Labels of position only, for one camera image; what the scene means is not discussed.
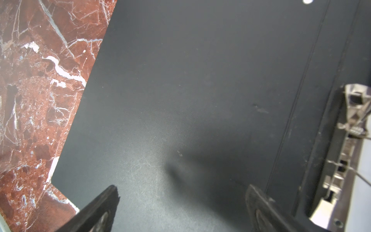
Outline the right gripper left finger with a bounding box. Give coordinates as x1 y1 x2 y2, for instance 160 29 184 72
57 185 120 232

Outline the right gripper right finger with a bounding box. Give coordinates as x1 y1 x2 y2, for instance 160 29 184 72
245 185 327 232

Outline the printed paper sheet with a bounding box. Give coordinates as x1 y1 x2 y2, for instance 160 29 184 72
345 120 371 232

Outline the black folder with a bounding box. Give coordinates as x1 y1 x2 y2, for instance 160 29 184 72
52 1 371 232

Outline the silver metal folder clip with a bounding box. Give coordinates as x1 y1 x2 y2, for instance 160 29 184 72
308 84 371 232

